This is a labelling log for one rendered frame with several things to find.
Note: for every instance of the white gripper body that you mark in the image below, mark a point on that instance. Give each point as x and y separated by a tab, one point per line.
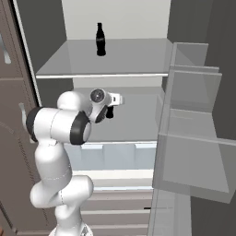
117	99

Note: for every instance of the glass fridge shelf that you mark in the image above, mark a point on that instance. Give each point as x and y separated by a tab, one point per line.
123	61

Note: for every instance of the grey fridge bottom drawer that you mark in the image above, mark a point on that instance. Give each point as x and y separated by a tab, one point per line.
120	202

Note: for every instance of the medium translucent door bin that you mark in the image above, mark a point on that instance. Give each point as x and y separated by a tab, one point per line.
193	89

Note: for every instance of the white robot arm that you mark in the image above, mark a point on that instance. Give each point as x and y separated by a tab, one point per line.
55	159

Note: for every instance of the brown cupboard run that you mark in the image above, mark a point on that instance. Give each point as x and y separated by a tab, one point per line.
15	123

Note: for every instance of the grey fridge door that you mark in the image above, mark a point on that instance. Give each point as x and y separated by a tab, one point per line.
215	123

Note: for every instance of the large translucent door bin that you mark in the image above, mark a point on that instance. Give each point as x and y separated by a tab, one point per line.
193	162

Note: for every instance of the translucent crisper drawer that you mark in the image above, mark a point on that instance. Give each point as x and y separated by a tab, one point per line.
123	155

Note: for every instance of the grey open fridge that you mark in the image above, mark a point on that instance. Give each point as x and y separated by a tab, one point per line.
123	18

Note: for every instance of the small translucent door bin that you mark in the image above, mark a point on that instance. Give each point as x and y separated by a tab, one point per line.
190	55

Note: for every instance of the black soda bottle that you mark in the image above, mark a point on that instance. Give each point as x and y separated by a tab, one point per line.
100	40

